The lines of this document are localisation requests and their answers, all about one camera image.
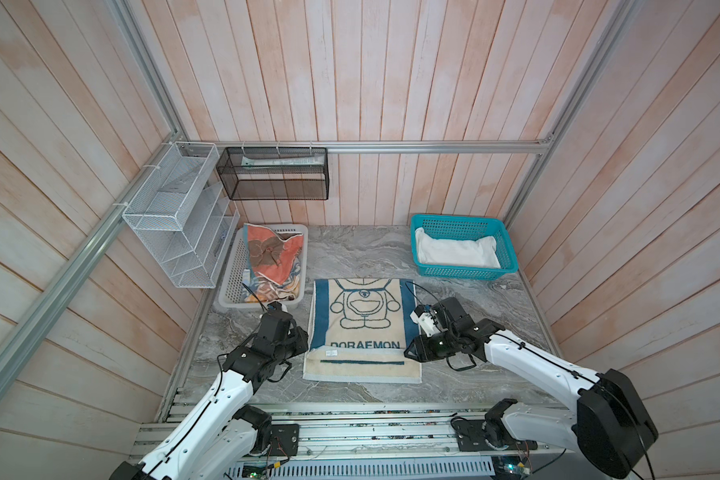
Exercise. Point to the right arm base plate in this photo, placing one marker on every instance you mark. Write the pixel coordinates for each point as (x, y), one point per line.
(484, 435)

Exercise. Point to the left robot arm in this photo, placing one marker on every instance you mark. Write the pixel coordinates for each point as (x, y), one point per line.
(223, 427)

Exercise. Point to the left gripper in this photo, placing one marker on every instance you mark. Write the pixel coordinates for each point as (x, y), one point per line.
(301, 342)

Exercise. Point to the white wire mesh shelf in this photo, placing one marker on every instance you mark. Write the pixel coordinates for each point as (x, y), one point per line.
(181, 215)

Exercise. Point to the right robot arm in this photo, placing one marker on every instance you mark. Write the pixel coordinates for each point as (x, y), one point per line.
(602, 416)

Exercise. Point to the white laundry basket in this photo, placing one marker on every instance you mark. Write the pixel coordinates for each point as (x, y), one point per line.
(230, 292)

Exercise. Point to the blue patterned towel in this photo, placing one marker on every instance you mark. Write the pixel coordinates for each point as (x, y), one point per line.
(359, 329)

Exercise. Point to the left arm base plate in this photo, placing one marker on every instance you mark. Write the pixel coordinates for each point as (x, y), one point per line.
(277, 439)

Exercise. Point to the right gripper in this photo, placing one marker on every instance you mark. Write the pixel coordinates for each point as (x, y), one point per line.
(420, 349)

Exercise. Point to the teal plastic basket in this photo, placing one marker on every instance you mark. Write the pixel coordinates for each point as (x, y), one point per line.
(465, 228)

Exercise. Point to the black wire mesh basket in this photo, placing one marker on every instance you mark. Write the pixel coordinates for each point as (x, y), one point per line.
(274, 173)

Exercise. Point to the aluminium frame rail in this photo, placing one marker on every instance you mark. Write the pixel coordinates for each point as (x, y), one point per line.
(401, 147)

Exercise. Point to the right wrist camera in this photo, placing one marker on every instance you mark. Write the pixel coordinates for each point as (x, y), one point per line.
(426, 319)

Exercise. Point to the red orange towel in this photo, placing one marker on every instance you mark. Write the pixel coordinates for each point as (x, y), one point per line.
(272, 256)

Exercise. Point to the small patterned cloth in basket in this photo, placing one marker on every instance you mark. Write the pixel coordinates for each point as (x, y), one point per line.
(259, 288)

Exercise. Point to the white towel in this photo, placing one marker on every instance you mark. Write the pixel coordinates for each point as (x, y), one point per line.
(479, 253)

